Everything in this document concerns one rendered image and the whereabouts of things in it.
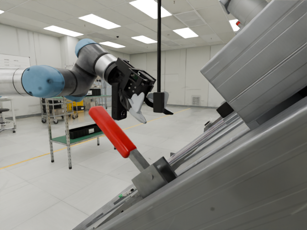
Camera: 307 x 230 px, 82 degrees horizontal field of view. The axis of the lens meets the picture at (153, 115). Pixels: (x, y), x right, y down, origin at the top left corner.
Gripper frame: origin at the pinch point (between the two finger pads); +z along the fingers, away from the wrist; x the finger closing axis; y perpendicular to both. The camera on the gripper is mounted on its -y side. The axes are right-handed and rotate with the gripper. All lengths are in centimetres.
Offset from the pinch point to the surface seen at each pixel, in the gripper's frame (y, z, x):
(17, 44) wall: -253, -643, 257
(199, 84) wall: -117, -208, 849
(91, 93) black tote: -114, -167, 149
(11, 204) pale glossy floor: -179, -87, 21
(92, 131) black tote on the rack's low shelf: -164, -134, 147
